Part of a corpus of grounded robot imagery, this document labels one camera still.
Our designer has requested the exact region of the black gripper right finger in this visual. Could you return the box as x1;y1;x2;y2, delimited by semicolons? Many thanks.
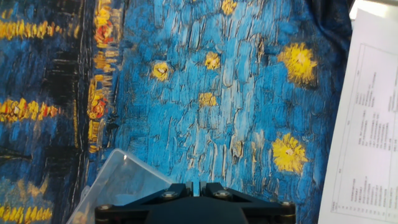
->
199;182;296;224

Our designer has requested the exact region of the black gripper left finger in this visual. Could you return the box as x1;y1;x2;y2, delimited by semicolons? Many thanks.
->
95;182;194;224

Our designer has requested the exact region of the starry night print tablecloth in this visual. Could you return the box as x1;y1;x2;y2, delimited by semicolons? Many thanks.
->
0;0;354;224

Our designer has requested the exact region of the white pipette tip box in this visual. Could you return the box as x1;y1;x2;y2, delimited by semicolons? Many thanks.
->
65;148;174;224

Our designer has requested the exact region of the white printed paper sheet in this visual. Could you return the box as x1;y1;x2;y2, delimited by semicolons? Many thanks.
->
317;8;398;224

